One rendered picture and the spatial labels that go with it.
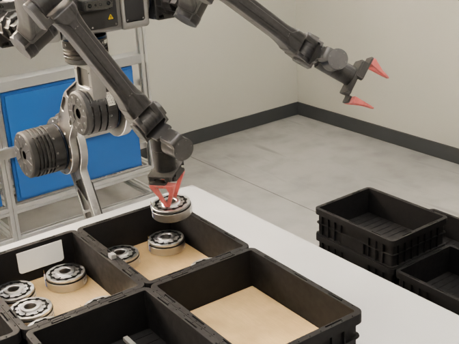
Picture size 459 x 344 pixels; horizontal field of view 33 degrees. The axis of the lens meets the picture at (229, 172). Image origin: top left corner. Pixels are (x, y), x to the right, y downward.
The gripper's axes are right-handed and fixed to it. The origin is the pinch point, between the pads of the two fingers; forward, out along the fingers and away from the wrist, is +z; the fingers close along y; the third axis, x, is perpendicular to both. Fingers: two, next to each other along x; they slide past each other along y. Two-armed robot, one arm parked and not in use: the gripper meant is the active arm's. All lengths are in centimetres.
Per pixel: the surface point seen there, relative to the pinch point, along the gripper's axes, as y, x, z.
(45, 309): -32.7, 22.0, 13.2
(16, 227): 127, 140, 92
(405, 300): 12, -59, 35
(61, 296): -22.4, 23.8, 16.9
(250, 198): 221, 44, 121
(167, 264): -1.7, 2.8, 19.1
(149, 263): -1.8, 7.9, 19.0
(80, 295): -21.2, 18.9, 17.1
